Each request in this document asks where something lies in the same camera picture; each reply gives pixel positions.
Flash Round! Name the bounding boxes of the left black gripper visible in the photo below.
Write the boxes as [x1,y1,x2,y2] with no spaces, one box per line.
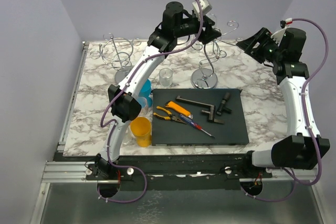
[174,13,221,44]

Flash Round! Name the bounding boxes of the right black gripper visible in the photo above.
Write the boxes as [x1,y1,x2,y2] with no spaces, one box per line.
[237,27,284,64]

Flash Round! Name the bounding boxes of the clear tumbler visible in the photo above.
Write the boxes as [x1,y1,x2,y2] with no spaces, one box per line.
[159,68,173,88]

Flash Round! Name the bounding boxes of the clear stemless wine glass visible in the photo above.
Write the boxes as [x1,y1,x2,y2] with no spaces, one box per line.
[185,39,197,50]

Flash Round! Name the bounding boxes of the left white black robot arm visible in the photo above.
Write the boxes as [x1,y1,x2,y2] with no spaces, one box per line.
[94,0,221,179]

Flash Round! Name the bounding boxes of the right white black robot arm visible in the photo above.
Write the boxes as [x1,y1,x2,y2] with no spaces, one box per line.
[237,27,330,178]

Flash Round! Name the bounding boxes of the tall chrome wine glass rack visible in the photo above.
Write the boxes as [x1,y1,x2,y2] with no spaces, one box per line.
[191,20,242,89]

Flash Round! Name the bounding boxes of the small clear wine glass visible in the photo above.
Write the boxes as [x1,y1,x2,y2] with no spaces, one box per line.
[137,97,149,117]

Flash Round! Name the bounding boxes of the black t-shaped tool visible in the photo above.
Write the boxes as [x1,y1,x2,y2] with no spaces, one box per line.
[216,92,232,115]

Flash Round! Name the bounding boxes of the yellow utility knife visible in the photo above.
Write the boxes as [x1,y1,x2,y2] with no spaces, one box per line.
[165,101,193,119]

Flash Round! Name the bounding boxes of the blue plastic goblet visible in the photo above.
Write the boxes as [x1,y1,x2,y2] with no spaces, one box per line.
[139,79,153,107]

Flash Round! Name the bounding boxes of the red blue screwdriver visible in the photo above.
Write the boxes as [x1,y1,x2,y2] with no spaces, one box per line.
[179,114,215,138]

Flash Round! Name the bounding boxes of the dark grey tray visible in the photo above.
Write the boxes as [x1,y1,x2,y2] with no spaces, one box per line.
[152,89,249,146]

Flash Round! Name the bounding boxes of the yellow plastic cup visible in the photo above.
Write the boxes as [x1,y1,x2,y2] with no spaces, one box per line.
[130,117,152,147]

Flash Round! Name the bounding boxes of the clear glass near front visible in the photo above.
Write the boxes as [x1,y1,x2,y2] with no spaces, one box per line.
[122,127,132,145]

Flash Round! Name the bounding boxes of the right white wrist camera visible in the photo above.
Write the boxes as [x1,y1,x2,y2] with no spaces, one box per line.
[271,18,293,44]

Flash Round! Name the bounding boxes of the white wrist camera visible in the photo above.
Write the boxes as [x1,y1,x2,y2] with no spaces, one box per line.
[192,0,212,20]
[271,18,293,44]

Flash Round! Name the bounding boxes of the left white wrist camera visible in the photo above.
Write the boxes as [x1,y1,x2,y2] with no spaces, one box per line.
[192,0,212,20]

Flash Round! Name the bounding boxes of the long black metal bracket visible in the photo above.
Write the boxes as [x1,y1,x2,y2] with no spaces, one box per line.
[175,95,225,124]

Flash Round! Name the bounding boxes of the yellow handled pliers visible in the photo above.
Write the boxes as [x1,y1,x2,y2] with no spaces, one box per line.
[153,106,186,124]

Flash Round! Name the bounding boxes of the small chrome wire rack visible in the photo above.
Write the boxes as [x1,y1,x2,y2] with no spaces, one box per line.
[90,33,142,83]

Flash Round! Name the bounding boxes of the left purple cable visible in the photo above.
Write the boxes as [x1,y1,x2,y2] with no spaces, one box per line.
[100,0,204,204]

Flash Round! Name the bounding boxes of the aluminium frame rail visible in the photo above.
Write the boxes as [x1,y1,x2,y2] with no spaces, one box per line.
[41,162,317,184]

